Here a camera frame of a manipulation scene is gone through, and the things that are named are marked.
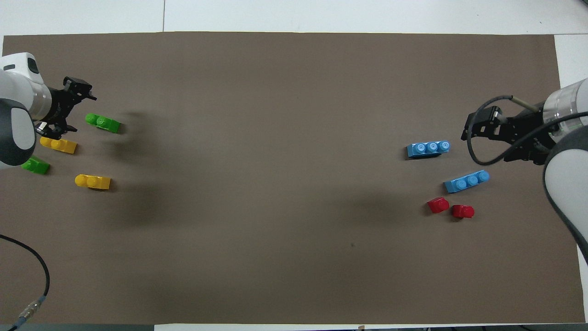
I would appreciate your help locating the small red toy block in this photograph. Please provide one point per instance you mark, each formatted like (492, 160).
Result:
(438, 205)
(463, 211)

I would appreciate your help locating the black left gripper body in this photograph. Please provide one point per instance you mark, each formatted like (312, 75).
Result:
(59, 110)

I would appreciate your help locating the brown paper table mat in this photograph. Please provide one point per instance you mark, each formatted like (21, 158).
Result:
(275, 161)

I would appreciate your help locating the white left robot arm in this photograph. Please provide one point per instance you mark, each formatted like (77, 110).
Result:
(18, 101)

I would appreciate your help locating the green two-stud toy block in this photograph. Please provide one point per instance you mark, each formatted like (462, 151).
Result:
(103, 122)
(36, 165)

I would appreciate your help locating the blue three-stud toy block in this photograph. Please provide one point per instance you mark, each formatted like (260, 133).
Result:
(428, 149)
(466, 181)

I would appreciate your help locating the yellow two-stud toy block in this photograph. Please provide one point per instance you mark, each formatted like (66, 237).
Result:
(59, 144)
(92, 182)

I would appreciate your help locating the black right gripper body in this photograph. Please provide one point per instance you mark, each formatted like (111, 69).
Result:
(526, 133)

